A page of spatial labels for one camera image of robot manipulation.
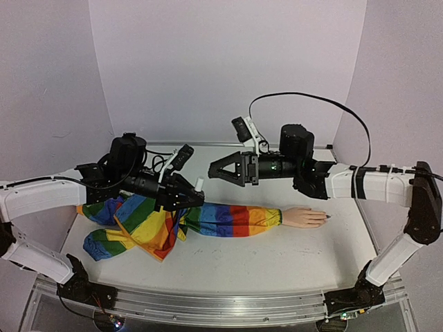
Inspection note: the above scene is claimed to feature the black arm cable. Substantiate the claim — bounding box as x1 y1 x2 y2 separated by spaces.
248 92 373 169
51 175 87 190

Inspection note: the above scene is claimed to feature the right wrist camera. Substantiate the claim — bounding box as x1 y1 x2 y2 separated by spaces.
231 116 264 155

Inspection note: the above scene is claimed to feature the aluminium front rail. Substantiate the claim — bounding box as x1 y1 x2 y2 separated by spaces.
35 277 407 327

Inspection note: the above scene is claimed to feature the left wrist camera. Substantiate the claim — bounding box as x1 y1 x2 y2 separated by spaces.
159 144 195 183

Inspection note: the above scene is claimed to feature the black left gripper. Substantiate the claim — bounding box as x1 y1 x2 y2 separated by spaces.
120 167 206 212

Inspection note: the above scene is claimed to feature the rainbow striped jacket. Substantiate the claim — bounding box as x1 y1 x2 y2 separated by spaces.
77 194 282 261

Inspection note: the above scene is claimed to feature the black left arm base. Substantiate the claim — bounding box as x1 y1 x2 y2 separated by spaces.
57 254 117 309

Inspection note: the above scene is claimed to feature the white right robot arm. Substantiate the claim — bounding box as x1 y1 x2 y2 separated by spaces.
208 118 442 287

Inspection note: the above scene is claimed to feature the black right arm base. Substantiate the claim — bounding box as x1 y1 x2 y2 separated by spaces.
323 261 385 317

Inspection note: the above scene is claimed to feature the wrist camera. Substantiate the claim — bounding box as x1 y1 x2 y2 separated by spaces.
159 144 195 183
231 116 264 155

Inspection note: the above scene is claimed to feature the mannequin hand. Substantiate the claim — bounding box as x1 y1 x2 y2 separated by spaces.
282 207 329 229

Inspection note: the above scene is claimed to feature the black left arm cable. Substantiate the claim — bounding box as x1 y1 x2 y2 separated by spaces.
51 175 87 190

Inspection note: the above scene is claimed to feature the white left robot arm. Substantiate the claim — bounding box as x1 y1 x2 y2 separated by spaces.
1 133 204 302

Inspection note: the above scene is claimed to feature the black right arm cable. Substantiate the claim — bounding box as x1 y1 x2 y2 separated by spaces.
248 92 373 169

